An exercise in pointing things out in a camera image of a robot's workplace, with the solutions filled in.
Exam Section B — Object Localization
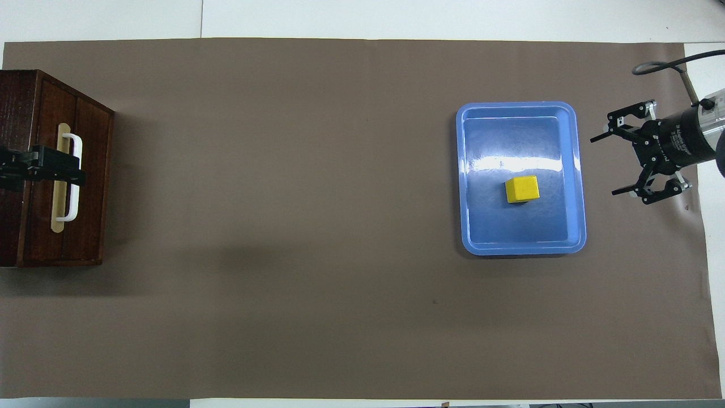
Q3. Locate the blue plastic tray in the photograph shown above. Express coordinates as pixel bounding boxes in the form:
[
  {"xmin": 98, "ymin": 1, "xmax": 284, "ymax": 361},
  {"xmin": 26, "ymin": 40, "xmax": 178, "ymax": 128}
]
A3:
[{"xmin": 456, "ymin": 101, "xmax": 587, "ymax": 257}]

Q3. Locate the white drawer handle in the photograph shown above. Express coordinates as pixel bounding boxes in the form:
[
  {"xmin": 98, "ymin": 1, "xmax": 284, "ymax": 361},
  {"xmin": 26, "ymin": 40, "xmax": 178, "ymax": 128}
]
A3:
[{"xmin": 54, "ymin": 133, "xmax": 83, "ymax": 222}]

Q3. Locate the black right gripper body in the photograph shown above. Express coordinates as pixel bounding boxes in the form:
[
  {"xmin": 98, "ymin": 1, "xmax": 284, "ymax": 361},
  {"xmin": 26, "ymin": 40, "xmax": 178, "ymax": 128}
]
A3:
[{"xmin": 642, "ymin": 104, "xmax": 721, "ymax": 171}]

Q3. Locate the dark wooden cabinet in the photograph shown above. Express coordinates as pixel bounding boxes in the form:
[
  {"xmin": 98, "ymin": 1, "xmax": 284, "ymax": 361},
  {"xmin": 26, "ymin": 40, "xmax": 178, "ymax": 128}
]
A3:
[{"xmin": 0, "ymin": 69, "xmax": 115, "ymax": 268}]

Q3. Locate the yellow block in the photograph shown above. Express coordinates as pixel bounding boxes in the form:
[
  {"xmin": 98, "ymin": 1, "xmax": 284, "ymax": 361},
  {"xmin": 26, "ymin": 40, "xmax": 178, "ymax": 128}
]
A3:
[{"xmin": 505, "ymin": 175, "xmax": 540, "ymax": 204}]

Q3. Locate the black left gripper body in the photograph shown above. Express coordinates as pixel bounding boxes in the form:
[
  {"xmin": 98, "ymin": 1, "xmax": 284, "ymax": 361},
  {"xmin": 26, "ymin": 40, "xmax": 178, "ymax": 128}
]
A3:
[{"xmin": 0, "ymin": 147, "xmax": 36, "ymax": 191}]

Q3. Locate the brown table mat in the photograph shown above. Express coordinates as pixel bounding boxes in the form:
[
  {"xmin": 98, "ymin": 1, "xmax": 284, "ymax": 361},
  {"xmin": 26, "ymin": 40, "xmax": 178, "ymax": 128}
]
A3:
[{"xmin": 0, "ymin": 37, "xmax": 721, "ymax": 400}]

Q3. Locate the light wooden handle plate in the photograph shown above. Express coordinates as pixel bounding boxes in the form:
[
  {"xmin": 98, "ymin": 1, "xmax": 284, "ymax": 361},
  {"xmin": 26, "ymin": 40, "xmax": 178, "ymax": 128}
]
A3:
[{"xmin": 51, "ymin": 123, "xmax": 72, "ymax": 233}]

